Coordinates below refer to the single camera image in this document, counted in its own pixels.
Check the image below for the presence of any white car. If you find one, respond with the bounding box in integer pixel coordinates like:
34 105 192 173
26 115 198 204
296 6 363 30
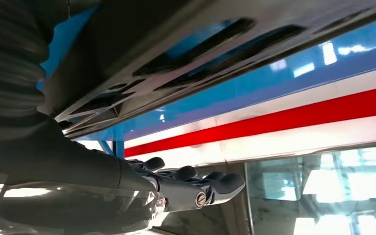
77 65 376 235

